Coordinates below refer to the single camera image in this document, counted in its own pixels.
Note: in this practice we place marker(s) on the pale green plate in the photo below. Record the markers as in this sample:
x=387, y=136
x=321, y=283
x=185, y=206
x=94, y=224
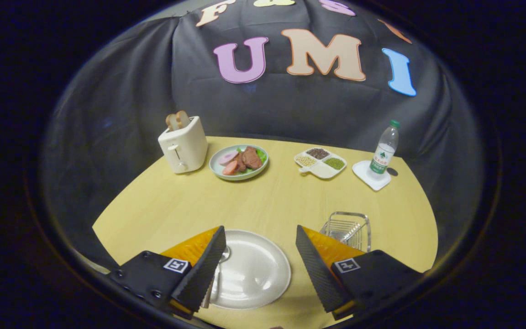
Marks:
x=219, y=172

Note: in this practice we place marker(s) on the green lettuce leaf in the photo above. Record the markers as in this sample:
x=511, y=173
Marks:
x=262, y=155

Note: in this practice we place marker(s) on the red sausage slice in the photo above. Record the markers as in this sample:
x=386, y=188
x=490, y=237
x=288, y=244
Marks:
x=231, y=168

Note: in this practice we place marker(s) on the white toaster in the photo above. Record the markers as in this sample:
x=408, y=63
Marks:
x=189, y=145

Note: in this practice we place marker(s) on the pink sausage slice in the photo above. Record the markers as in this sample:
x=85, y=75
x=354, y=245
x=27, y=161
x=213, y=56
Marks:
x=228, y=158

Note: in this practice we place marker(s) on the brown meat slice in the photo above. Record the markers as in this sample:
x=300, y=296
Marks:
x=252, y=158

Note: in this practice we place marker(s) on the small black disc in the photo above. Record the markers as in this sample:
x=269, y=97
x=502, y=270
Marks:
x=392, y=172

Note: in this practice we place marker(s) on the toast slice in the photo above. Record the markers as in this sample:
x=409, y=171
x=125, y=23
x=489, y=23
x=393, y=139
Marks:
x=183, y=119
x=172, y=122

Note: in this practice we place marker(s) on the white divided dish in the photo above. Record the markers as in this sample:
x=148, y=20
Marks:
x=321, y=172

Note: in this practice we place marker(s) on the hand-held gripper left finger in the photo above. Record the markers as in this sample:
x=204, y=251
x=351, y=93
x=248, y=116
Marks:
x=203, y=274

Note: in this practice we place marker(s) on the clear plastic water bottle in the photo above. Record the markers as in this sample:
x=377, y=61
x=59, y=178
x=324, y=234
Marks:
x=381, y=155

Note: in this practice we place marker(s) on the white square coaster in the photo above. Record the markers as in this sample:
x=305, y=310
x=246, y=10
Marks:
x=362, y=172

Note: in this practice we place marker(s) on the green mung beans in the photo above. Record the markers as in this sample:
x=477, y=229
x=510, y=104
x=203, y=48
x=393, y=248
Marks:
x=334, y=163

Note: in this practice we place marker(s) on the dark brown beans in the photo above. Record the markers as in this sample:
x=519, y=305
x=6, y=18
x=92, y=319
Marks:
x=318, y=153

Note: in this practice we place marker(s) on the white round plate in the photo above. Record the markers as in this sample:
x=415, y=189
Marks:
x=258, y=274

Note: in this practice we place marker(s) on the pale yellow beans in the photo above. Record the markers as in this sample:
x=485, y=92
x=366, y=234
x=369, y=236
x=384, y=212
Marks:
x=306, y=161

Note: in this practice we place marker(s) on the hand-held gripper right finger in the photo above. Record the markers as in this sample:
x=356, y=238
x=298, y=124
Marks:
x=318, y=274

